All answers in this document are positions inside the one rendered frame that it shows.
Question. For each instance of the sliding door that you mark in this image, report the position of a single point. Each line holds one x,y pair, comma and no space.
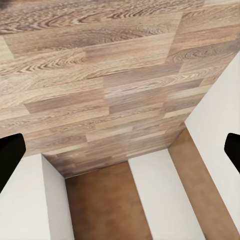
211,212
104,204

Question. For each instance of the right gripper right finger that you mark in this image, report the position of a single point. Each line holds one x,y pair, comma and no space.
232,149

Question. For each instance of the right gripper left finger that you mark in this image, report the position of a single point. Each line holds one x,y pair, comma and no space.
12,149

